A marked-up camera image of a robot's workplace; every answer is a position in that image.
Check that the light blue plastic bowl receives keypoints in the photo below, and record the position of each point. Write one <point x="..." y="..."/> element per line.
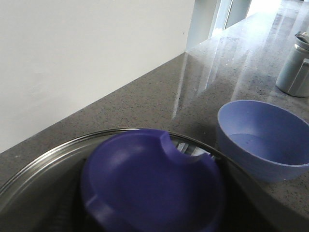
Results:
<point x="269" y="142"/>

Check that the pale grey lidded cup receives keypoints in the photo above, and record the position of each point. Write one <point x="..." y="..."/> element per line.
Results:
<point x="293" y="78"/>

